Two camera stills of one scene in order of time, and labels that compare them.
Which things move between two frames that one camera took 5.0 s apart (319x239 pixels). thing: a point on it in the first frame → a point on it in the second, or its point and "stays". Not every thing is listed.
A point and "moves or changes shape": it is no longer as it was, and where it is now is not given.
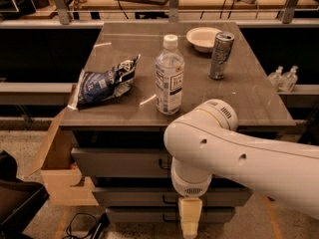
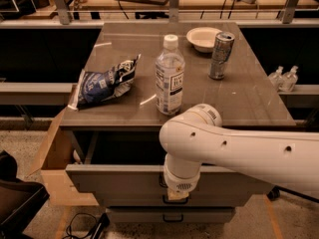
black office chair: x=19 y=199 stays
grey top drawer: x=123 y=162 moves or changes shape
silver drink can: x=219 y=55 stays
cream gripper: x=191 y=189 → x=181 y=182
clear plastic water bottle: x=169 y=69 stays
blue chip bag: x=93 y=87 stays
